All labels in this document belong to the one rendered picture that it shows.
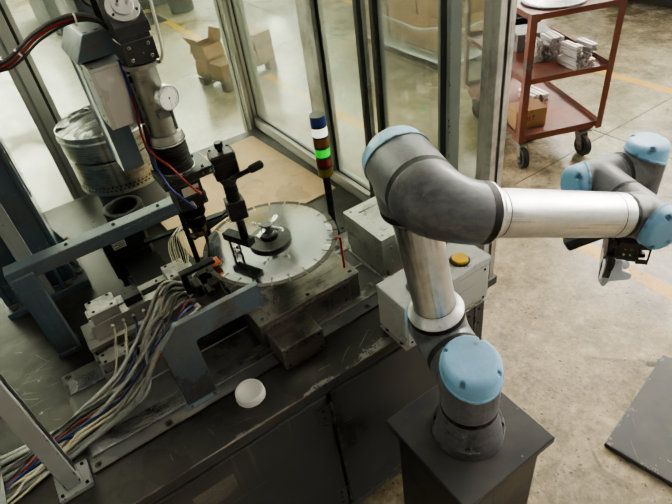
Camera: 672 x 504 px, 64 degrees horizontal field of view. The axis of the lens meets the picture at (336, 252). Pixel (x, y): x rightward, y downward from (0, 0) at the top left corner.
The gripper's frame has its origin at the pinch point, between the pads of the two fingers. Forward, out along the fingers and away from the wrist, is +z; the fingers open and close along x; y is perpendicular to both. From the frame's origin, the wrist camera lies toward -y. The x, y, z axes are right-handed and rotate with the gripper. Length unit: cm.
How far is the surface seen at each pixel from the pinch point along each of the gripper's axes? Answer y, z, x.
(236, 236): -84, -10, -9
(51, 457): -103, 4, -65
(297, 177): -97, 16, 58
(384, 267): -52, 11, 8
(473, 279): -27.7, 5.8, 2.0
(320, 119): -72, -24, 26
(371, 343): -51, 16, -14
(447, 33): -37, -49, 17
